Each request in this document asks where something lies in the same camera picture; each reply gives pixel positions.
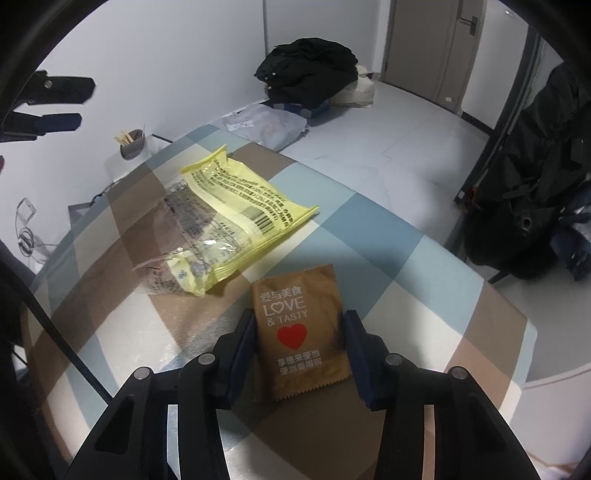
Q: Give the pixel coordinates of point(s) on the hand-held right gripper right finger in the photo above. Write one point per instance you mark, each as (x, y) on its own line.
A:
(358, 355)

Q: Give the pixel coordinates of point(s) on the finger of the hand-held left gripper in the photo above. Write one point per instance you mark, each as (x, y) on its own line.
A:
(51, 123)
(69, 87)

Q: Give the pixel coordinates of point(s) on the grey plastic bag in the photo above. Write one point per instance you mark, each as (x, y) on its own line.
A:
(268, 124)

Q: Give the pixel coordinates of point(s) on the grey brown door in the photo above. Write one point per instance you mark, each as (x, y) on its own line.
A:
(415, 46)

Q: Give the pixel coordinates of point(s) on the black framed door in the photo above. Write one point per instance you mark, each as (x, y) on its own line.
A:
(508, 106)

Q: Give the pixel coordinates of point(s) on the white plastic cup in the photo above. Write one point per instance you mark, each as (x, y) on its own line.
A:
(124, 168)

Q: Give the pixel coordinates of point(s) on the black clothes pile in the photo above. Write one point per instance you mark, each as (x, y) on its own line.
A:
(309, 64)

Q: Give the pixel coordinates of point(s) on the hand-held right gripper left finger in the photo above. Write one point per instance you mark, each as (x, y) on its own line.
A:
(242, 355)

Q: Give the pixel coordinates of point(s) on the beige cloth bag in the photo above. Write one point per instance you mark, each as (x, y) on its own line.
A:
(358, 90)

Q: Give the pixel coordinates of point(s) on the grey holder cup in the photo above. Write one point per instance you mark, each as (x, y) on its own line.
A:
(134, 147)

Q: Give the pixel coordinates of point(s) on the brown sachet with red heart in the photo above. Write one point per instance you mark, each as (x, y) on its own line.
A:
(300, 332)

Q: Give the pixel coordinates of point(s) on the wooden chopsticks bundle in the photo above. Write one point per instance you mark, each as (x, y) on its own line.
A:
(124, 137)

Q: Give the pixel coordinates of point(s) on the yellow printed snack wrapper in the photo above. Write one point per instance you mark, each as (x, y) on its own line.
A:
(240, 194)

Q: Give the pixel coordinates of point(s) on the checked tablecloth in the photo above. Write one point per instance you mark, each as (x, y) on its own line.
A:
(392, 258)

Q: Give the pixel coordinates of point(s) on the black hanging jacket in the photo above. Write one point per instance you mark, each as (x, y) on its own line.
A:
(521, 207)

